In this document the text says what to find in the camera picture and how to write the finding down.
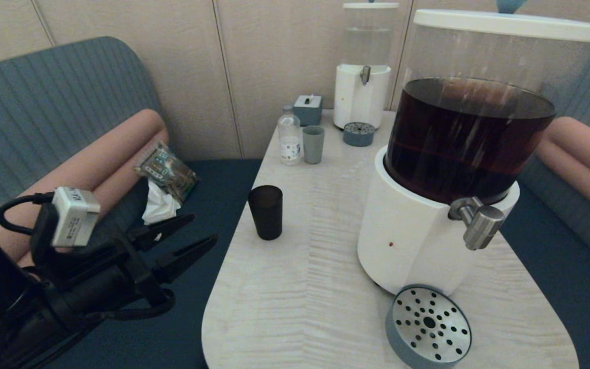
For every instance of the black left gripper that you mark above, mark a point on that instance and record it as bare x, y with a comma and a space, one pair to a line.
95, 277

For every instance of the black cup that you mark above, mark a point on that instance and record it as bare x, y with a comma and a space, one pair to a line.
266, 215

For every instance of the metal dispenser tap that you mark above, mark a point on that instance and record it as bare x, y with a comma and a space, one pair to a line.
364, 75
482, 225

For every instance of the grey-green cup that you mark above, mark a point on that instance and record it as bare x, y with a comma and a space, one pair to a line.
313, 146

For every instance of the crumpled white tissue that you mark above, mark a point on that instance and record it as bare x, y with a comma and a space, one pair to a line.
161, 205

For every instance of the green snack packet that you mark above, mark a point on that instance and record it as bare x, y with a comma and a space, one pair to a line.
167, 171

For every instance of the clear plastic water bottle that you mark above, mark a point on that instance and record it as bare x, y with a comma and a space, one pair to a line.
290, 141

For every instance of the grey-blue tissue box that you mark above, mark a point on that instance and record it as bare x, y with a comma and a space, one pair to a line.
308, 110

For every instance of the teal upholstered bench sofa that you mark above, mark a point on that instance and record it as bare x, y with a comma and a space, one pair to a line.
44, 92
556, 266

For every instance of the grey-blue perforated drip tray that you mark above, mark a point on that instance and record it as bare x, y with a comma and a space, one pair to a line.
428, 328
359, 136

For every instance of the white dispenser with dark tea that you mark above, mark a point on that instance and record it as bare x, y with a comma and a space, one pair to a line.
407, 241

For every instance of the white dispenser with clear water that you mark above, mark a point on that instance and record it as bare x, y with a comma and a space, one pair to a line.
359, 100

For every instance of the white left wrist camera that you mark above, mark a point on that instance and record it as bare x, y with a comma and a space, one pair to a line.
75, 218

